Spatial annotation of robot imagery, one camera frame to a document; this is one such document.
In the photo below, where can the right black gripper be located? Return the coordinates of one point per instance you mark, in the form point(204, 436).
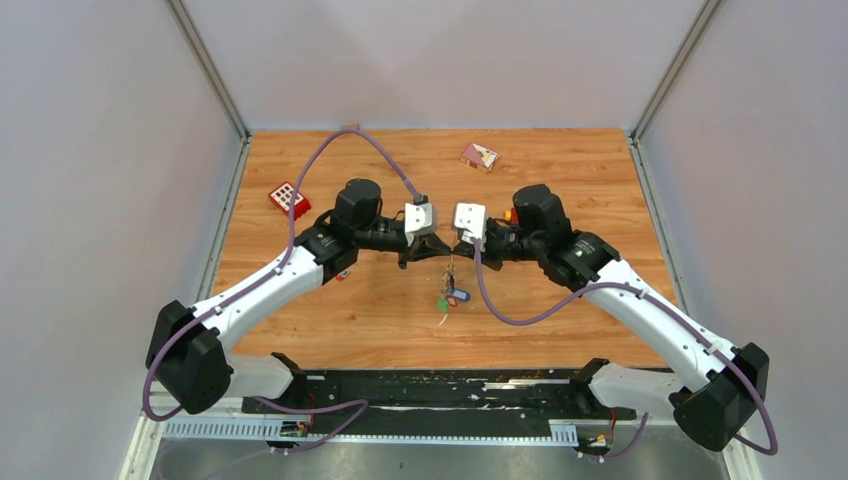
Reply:
point(486, 258)

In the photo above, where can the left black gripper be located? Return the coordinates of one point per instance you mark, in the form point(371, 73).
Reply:
point(423, 247)

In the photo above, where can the large perforated metal keyring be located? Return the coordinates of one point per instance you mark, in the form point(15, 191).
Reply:
point(449, 277)

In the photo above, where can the blue key tag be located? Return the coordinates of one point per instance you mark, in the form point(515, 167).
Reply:
point(461, 295)

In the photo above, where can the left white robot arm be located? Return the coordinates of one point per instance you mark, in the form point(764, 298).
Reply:
point(190, 349)

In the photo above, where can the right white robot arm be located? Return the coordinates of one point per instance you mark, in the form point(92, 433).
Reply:
point(715, 389)

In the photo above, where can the toy brick car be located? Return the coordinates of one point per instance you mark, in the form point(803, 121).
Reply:
point(510, 214)

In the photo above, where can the pink patterned wooden block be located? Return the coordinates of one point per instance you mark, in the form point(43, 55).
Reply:
point(479, 157)

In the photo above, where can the red window toy brick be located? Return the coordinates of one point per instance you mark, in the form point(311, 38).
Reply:
point(283, 198)

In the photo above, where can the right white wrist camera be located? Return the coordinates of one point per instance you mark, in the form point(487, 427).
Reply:
point(469, 221)

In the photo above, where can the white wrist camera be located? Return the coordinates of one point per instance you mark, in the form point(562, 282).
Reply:
point(419, 220)
point(469, 221)

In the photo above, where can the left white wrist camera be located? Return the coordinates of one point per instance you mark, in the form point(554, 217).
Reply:
point(419, 220)

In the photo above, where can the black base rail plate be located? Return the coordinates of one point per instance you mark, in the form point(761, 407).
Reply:
point(519, 402)

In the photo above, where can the white slotted cable duct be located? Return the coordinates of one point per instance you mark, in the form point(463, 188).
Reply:
point(279, 430)

